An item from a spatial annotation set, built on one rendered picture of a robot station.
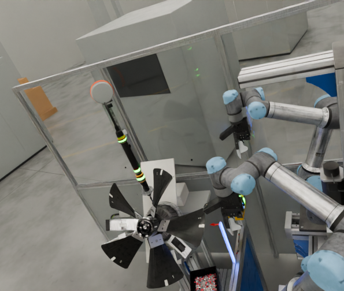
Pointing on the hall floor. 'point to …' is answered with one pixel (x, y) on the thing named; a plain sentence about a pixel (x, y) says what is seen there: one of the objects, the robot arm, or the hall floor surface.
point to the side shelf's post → (207, 252)
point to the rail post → (256, 260)
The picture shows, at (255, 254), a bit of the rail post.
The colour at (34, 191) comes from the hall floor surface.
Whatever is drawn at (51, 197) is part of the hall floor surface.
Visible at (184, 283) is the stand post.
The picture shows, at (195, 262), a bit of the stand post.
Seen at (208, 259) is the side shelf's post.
